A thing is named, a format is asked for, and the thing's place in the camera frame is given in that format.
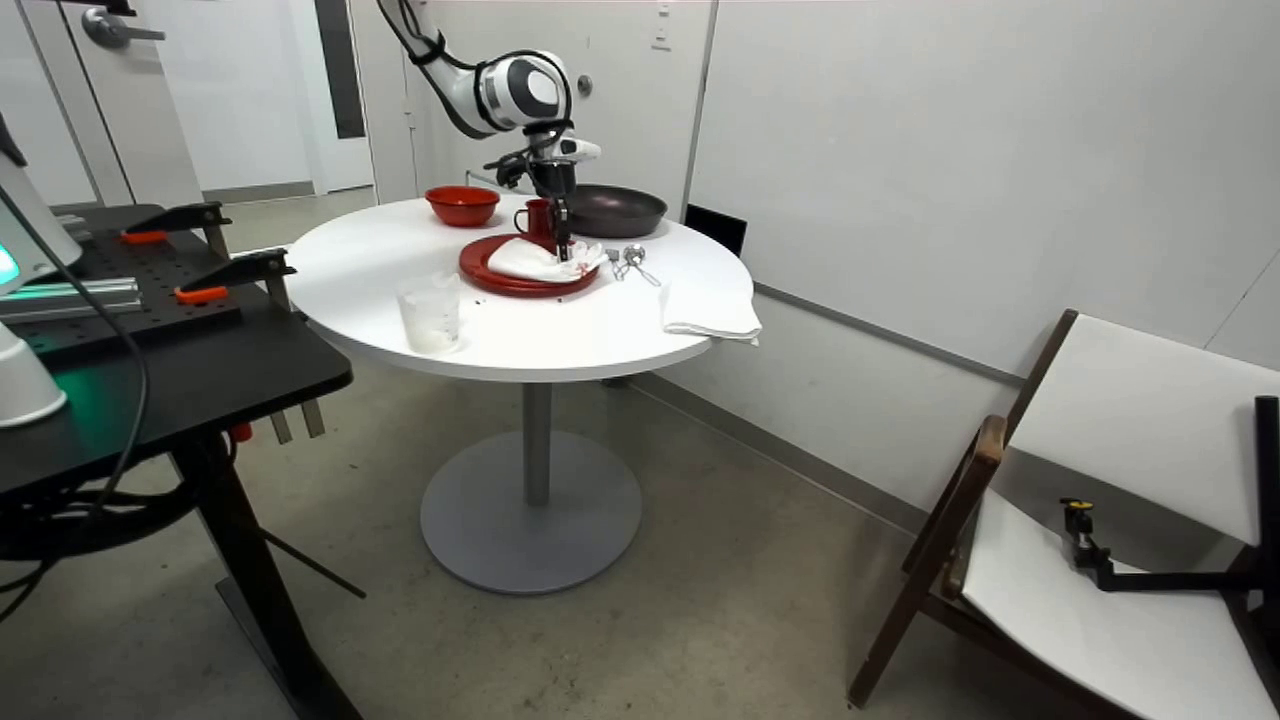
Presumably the black cable bundle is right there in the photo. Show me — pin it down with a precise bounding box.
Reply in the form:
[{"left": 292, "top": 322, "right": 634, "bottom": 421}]
[{"left": 0, "top": 257, "right": 185, "bottom": 625}]

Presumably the aluminium rail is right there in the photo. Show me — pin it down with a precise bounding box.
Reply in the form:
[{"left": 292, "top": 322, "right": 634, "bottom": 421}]
[{"left": 0, "top": 271, "right": 144, "bottom": 322}]

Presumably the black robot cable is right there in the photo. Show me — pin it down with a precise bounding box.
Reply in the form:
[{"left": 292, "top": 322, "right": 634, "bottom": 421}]
[{"left": 372, "top": 0, "right": 463, "bottom": 83}]

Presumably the red mug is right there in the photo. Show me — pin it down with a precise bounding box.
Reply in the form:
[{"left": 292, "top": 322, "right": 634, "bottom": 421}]
[{"left": 513, "top": 194, "right": 564, "bottom": 248}]

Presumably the black frying pan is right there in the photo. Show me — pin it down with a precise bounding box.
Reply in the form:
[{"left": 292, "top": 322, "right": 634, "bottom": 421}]
[{"left": 564, "top": 181, "right": 671, "bottom": 242}]

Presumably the folded plain white towel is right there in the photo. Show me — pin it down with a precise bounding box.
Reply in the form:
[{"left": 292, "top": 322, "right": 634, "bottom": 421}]
[{"left": 657, "top": 250, "right": 767, "bottom": 351}]

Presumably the white dome object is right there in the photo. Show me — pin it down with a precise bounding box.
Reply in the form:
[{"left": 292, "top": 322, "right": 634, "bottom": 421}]
[{"left": 0, "top": 320, "right": 72, "bottom": 433}]

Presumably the black chair back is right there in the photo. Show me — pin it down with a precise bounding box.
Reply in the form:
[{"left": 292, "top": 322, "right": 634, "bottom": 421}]
[{"left": 680, "top": 198, "right": 752, "bottom": 257}]

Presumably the red plate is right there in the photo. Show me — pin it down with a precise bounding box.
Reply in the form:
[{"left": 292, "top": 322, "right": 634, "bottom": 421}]
[{"left": 457, "top": 231, "right": 606, "bottom": 298}]

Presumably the grey table pedestal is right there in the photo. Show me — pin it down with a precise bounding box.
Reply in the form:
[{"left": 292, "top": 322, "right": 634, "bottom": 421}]
[{"left": 415, "top": 378, "right": 649, "bottom": 599}]

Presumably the silver spoon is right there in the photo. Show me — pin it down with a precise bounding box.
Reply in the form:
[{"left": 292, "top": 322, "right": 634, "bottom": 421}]
[{"left": 618, "top": 241, "right": 667, "bottom": 290}]

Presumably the white towel with red stripes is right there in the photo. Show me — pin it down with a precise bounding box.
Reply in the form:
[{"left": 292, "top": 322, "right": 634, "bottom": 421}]
[{"left": 482, "top": 237, "right": 605, "bottom": 288}]

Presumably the silver door handle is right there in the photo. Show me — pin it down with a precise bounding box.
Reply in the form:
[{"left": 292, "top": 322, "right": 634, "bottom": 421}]
[{"left": 74, "top": 0, "right": 171, "bottom": 53}]

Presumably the black desk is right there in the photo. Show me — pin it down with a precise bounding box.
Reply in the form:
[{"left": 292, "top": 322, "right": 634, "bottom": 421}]
[{"left": 0, "top": 194, "right": 363, "bottom": 720}]

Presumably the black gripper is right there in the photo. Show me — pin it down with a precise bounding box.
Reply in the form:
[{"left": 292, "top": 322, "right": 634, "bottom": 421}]
[{"left": 501, "top": 134, "right": 588, "bottom": 263}]

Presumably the orange handled bar clamp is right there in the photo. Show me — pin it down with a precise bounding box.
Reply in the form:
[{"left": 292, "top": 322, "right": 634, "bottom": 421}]
[
  {"left": 116, "top": 194, "right": 232, "bottom": 257},
  {"left": 171, "top": 242, "right": 326, "bottom": 448}
]

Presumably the red bowl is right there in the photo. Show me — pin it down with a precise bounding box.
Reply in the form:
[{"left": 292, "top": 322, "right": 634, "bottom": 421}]
[{"left": 422, "top": 182, "right": 504, "bottom": 231}]

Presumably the clear plastic measuring cup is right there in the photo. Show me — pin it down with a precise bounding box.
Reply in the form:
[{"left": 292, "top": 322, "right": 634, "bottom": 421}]
[{"left": 393, "top": 276, "right": 468, "bottom": 354}]

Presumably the white board with wooden frame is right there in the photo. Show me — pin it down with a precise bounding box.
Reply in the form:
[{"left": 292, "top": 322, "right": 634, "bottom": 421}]
[
  {"left": 849, "top": 411, "right": 1280, "bottom": 720},
  {"left": 1002, "top": 306, "right": 1280, "bottom": 551}
]

